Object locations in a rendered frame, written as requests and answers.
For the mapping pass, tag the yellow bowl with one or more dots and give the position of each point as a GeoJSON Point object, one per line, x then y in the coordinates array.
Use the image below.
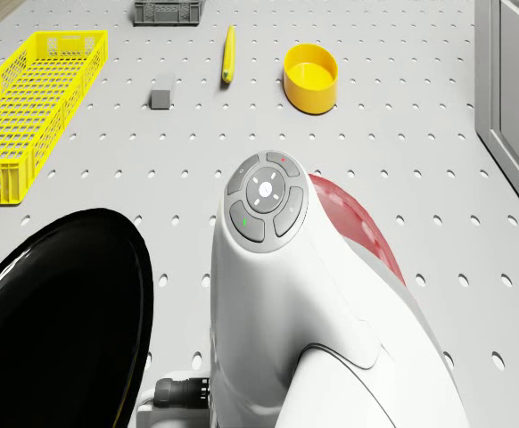
{"type": "Point", "coordinates": [310, 93]}

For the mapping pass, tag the black plate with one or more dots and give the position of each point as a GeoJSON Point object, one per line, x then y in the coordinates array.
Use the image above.
{"type": "Point", "coordinates": [63, 321]}

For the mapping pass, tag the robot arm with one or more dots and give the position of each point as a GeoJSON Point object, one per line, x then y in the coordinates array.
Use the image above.
{"type": "Point", "coordinates": [295, 290]}

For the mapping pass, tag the yellow basket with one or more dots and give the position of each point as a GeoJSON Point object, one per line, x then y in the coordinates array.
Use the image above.
{"type": "Point", "coordinates": [14, 120]}

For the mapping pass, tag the banana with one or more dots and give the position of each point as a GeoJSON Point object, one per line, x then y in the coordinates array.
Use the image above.
{"type": "Point", "coordinates": [228, 53]}

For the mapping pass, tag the dark grey basket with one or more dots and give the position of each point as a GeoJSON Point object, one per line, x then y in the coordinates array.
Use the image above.
{"type": "Point", "coordinates": [166, 11]}

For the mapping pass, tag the grey cube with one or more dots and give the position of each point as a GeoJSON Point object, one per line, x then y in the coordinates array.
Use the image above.
{"type": "Point", "coordinates": [161, 99]}

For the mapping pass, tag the red plate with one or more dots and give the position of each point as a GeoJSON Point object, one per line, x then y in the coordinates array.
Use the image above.
{"type": "Point", "coordinates": [362, 227]}

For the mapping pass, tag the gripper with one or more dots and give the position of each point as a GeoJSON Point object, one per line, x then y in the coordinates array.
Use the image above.
{"type": "Point", "coordinates": [175, 401]}

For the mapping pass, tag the white cabinet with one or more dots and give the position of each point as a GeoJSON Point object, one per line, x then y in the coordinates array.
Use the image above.
{"type": "Point", "coordinates": [513, 89]}

